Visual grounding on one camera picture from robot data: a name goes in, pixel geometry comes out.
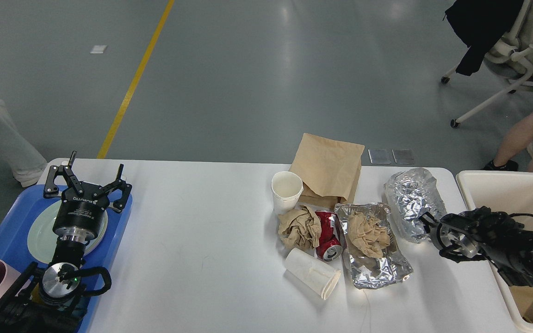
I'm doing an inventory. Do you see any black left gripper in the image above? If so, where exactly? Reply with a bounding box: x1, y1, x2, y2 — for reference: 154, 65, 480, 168
42, 150, 132, 242

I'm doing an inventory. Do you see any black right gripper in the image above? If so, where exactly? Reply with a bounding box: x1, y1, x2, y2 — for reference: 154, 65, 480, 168
418, 211, 482, 263

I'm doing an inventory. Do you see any aluminium foil ball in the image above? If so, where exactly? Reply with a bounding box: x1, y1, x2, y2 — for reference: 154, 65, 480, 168
384, 168, 447, 244

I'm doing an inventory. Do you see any brown napkin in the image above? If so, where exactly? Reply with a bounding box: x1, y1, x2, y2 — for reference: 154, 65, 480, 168
347, 211, 390, 259
278, 205, 322, 251

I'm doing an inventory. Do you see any light green plate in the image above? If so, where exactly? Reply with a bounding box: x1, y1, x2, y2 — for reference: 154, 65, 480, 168
26, 201, 108, 265

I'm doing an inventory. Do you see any aluminium foil tray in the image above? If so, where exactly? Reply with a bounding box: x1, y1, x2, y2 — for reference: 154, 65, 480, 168
334, 203, 413, 289

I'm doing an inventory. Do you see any dark green mug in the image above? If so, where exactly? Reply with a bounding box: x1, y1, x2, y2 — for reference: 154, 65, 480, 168
31, 283, 44, 305

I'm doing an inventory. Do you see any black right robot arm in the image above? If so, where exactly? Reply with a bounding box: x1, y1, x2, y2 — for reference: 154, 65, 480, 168
419, 206, 533, 286

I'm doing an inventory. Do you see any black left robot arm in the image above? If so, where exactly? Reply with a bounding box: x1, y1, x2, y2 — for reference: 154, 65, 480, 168
0, 152, 132, 333

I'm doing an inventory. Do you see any yellow plate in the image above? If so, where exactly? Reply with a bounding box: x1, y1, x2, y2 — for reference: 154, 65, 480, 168
84, 222, 108, 256

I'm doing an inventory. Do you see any metal floor plate right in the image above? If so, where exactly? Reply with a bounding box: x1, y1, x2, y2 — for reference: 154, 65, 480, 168
391, 149, 416, 165

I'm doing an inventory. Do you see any metal floor plate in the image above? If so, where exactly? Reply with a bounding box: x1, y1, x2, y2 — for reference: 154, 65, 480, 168
368, 149, 392, 165
391, 149, 416, 165

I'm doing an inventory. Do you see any metal floor plate left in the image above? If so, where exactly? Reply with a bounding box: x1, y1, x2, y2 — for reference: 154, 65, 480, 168
368, 149, 392, 165

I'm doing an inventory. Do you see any crushed red soda can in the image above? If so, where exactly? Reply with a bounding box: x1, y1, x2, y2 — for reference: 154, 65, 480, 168
316, 210, 343, 262

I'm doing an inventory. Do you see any beige plastic bin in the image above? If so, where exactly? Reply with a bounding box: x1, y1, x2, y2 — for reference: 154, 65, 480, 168
456, 171, 533, 333

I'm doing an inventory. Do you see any person in grey trousers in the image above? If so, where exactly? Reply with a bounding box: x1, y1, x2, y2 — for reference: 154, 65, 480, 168
0, 99, 47, 188

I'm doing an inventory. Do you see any lying white paper cup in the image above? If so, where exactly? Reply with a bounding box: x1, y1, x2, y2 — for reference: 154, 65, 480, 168
284, 248, 342, 300

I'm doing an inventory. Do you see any upright white paper cup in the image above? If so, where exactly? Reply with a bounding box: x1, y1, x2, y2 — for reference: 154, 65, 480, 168
271, 171, 304, 215

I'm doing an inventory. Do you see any white office chair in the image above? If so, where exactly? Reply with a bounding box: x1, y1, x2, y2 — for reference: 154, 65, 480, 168
440, 0, 533, 128

